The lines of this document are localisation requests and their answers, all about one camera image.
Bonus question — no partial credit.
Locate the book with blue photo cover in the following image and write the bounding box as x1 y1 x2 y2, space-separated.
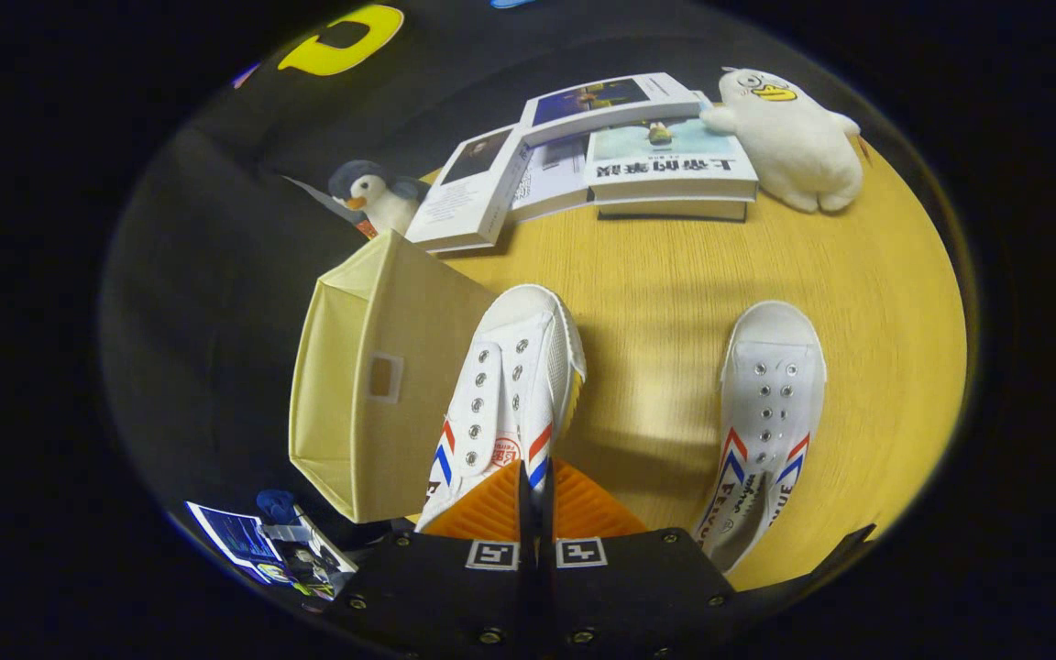
519 71 703 148

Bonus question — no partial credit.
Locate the plain thick book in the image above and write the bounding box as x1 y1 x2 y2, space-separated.
596 196 751 224

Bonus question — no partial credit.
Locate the penguin plush toy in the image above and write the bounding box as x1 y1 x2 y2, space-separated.
328 159 431 237

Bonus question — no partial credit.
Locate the white book with portrait cover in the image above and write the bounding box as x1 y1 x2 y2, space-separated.
404 124 534 255

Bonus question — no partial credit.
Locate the white canvas shoe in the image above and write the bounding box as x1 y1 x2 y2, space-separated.
693 301 828 574
413 282 587 533

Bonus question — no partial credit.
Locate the beige fabric storage box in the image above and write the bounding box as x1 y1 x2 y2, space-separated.
288 229 500 525

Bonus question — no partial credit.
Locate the white book with text cover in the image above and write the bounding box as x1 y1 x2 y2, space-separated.
510 137 593 223

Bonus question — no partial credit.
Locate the white duck plush toy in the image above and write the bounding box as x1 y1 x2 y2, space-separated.
700 67 864 214

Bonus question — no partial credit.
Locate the blue printed card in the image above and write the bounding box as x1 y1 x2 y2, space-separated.
184 501 286 585

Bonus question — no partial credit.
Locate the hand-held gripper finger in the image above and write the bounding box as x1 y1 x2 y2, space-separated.
542 458 735 660
322 458 534 660

